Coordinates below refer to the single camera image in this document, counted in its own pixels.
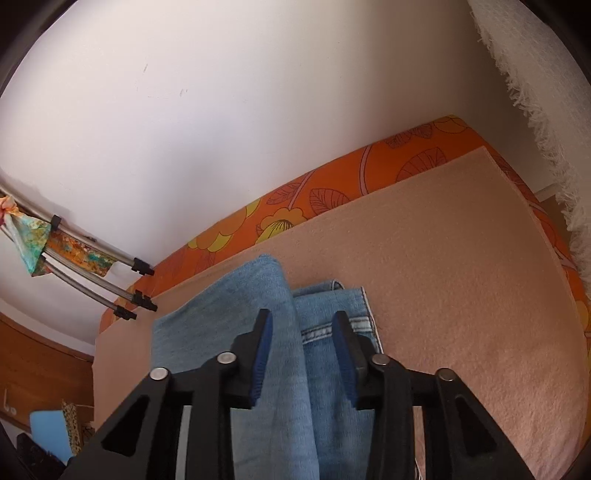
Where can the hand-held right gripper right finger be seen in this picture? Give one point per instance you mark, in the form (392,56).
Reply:
(345,364)

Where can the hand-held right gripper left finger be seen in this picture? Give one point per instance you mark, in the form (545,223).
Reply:
(261,364)

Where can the light blue denim pants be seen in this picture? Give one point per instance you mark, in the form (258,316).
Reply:
(272,314)

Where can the patterned fabric item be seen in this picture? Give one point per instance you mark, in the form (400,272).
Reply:
(73,417)

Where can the orange floral bed sheet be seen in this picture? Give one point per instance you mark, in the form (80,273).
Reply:
(392,152)

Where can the light blue box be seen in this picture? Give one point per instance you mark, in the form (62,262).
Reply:
(46,424)

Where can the dark bag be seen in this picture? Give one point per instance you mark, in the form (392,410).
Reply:
(34,454)

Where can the colourful patterned cloth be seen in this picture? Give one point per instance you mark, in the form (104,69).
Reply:
(27,240)

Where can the white fringed cloth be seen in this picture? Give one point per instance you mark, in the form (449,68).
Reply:
(545,78)

